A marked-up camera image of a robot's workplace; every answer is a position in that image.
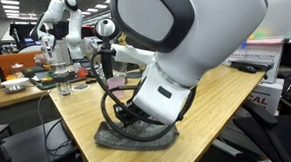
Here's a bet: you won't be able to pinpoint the glass kettle black handle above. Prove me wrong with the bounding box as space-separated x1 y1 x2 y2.
92 16 129 90

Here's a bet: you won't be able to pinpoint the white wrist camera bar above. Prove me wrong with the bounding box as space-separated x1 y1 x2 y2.
110 40 157 68

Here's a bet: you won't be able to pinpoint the black office chair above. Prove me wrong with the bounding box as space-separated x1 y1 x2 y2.
231 97 291 162

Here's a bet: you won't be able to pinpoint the square glass jar black band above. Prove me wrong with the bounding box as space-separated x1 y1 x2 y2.
52 61 73 98

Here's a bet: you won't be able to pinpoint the white cable black plug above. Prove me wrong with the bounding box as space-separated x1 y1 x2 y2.
35 89 58 162

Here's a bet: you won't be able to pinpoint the white printed cardboard box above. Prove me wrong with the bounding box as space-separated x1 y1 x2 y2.
222 40 287 86

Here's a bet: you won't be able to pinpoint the orange partition panel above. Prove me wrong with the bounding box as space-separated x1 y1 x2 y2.
0 50 46 78

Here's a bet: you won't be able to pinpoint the long black device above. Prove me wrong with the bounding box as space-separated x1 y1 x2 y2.
230 57 275 74

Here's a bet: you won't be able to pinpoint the translucent plastic bin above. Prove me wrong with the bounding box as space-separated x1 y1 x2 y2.
245 0 291 42

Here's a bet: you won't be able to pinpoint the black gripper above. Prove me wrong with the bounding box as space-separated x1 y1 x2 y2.
112 102 146 127

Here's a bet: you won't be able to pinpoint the gray terry towel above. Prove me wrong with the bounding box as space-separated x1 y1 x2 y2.
93 116 181 154

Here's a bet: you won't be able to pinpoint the shiny metal bowl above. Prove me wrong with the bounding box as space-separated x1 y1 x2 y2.
0 77 31 95

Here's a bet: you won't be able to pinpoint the round desk cable grommet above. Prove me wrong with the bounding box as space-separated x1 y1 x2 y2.
71 83 91 93

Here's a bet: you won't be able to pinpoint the small lidded glass jar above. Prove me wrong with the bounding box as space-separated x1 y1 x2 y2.
10 62 25 79

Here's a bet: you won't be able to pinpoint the gray metal tray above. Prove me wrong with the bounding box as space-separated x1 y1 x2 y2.
29 72 99 91

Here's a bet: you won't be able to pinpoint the white box red letters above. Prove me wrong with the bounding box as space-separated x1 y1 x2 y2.
247 78 286 118

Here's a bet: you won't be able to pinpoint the black computer mouse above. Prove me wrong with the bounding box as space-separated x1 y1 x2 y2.
238 64 258 75

